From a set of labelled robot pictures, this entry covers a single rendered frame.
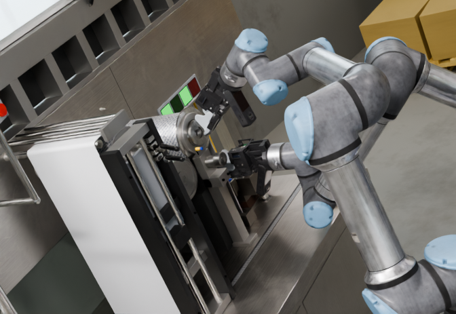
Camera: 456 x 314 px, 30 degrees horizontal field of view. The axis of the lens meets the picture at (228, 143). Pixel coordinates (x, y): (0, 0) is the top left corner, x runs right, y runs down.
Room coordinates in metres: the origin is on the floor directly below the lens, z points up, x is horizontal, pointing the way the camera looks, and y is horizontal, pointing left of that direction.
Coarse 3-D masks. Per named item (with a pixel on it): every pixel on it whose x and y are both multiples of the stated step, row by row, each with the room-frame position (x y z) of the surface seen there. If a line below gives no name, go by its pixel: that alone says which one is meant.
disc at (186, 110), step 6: (186, 108) 2.22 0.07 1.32; (192, 108) 2.24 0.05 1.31; (180, 114) 2.19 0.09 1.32; (186, 114) 2.21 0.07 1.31; (180, 120) 2.19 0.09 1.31; (180, 138) 2.16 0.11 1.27; (180, 144) 2.15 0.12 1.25; (180, 150) 2.15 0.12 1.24; (186, 150) 2.16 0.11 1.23; (186, 156) 2.16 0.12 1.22; (192, 156) 2.17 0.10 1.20
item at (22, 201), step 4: (0, 200) 1.88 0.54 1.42; (4, 200) 1.86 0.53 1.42; (8, 200) 1.85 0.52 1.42; (12, 200) 1.84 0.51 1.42; (16, 200) 1.83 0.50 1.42; (20, 200) 1.82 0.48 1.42; (24, 200) 1.81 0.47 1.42; (28, 200) 1.80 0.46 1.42; (36, 200) 1.79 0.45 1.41; (40, 200) 1.80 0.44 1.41; (0, 204) 1.86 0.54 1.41; (4, 204) 1.85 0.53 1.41; (8, 204) 1.85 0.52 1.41; (12, 204) 1.84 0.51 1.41; (16, 204) 1.83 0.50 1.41; (20, 204) 1.82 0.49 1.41; (24, 204) 1.81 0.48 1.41; (28, 204) 1.81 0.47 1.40
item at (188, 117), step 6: (192, 114) 2.22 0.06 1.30; (198, 114) 2.23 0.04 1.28; (186, 120) 2.19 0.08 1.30; (180, 126) 2.18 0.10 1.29; (186, 126) 2.18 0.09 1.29; (180, 132) 2.17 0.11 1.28; (186, 132) 2.17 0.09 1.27; (186, 138) 2.16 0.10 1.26; (186, 144) 2.16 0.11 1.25; (204, 144) 2.21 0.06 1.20; (192, 150) 2.17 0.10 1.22
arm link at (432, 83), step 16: (368, 48) 2.07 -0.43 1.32; (384, 48) 1.99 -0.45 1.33; (400, 48) 1.98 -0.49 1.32; (416, 64) 1.97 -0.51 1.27; (432, 64) 2.00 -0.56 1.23; (416, 80) 1.96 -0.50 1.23; (432, 80) 1.96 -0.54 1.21; (448, 80) 1.96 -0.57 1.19; (432, 96) 1.97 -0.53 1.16; (448, 96) 1.96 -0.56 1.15
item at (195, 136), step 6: (192, 120) 2.21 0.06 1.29; (192, 126) 2.18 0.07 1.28; (198, 126) 2.20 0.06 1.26; (192, 132) 2.17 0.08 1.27; (198, 132) 2.19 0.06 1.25; (192, 138) 2.17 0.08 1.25; (198, 138) 2.18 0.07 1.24; (204, 138) 2.20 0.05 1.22; (192, 144) 2.18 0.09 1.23; (198, 144) 2.17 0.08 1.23
